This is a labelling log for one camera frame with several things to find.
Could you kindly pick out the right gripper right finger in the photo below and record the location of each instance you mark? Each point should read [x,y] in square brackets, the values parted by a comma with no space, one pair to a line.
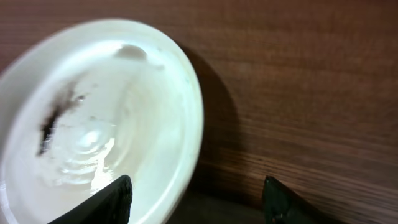
[281,205]

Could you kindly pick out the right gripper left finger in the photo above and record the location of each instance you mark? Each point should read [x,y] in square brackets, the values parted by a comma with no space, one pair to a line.
[110,205]

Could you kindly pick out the white plate stained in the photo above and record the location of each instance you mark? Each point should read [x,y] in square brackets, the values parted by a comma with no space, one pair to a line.
[89,104]

